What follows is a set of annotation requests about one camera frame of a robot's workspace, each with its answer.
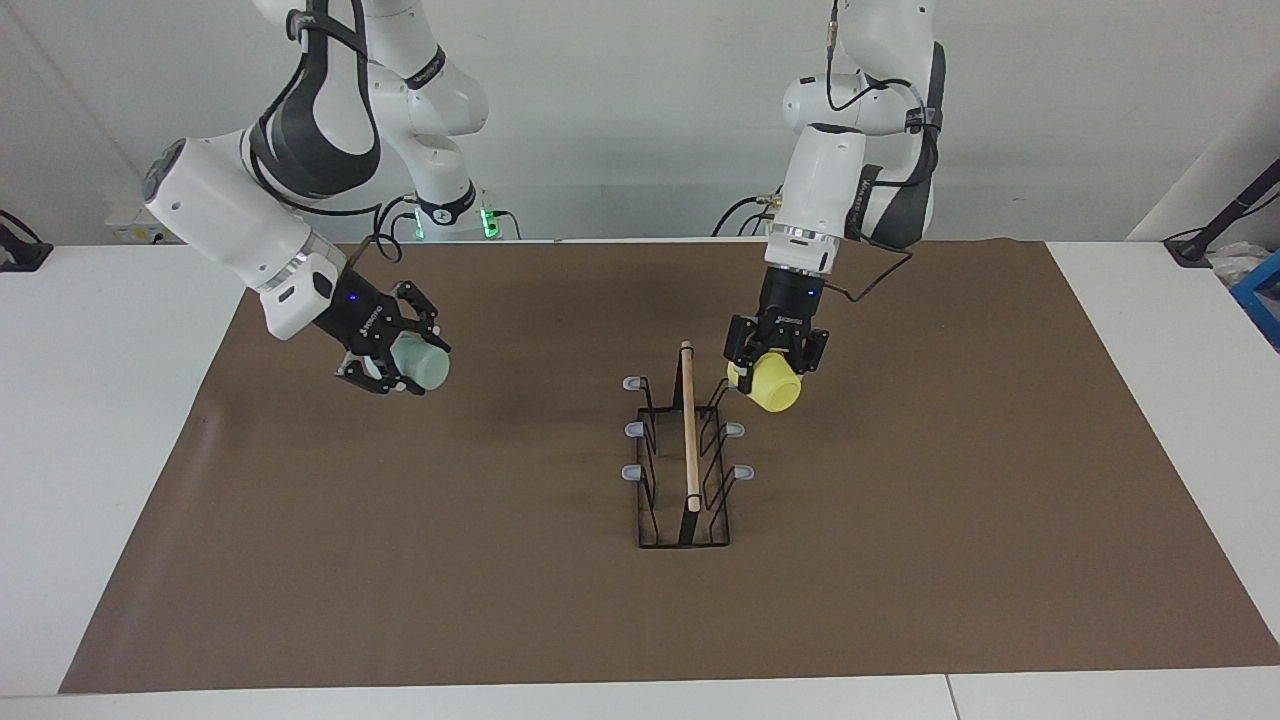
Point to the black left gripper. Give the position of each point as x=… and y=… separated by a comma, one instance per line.
x=790, y=305

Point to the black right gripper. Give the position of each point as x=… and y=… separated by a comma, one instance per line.
x=362, y=315

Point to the yellow plastic cup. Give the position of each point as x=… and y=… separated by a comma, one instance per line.
x=775, y=385

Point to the pale green plastic cup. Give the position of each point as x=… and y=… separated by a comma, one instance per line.
x=425, y=365

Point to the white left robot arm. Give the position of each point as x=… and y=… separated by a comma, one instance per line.
x=825, y=180

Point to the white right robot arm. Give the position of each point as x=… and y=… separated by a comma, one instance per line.
x=215, y=215

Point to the white power strip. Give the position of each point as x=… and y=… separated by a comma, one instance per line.
x=135, y=232

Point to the brown table mat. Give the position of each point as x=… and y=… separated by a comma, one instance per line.
x=500, y=600

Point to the black table clamp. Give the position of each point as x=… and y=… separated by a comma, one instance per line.
x=18, y=250

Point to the black stand with pole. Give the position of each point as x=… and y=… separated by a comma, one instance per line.
x=1225, y=215

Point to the clear plastic bag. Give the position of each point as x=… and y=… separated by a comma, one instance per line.
x=1238, y=262

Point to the blue box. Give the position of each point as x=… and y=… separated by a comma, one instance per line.
x=1262, y=295

